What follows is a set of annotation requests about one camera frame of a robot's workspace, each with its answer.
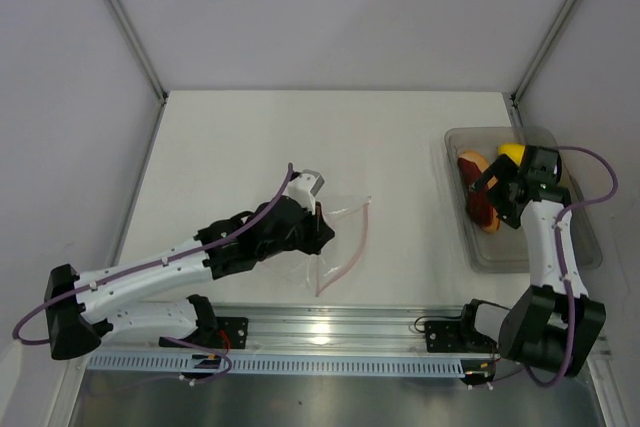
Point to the clear zip top bag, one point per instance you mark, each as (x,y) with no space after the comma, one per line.
(348,217)

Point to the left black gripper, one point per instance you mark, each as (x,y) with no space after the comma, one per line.
(319,234)

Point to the right corner frame post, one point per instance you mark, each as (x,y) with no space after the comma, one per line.
(550,39)

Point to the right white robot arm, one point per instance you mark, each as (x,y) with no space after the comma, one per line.
(551,329)

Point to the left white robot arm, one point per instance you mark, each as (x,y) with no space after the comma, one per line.
(87,310)

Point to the yellow toy mango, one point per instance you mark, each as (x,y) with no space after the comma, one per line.
(515,152)

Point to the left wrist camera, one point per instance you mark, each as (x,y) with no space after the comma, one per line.
(304,187)

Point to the aluminium rail frame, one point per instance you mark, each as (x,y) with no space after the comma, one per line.
(316,329)

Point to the slotted cable duct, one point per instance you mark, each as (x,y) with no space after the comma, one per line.
(310,365)

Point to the red toy meat slice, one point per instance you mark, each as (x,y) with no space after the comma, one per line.
(471,166)

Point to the corner frame post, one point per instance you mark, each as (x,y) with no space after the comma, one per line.
(131,38)
(550,39)

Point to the left corner frame post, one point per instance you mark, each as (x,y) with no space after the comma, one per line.
(131,38)

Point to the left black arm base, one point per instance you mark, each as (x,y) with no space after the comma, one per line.
(205,328)

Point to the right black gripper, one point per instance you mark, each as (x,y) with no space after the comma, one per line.
(502,169)

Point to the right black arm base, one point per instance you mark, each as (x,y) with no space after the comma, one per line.
(457,334)

